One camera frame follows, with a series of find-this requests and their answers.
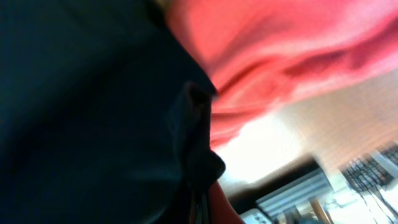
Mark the red t-shirt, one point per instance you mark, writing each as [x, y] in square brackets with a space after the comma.
[298, 82]

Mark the black t-shirt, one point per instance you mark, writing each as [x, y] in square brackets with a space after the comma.
[105, 117]

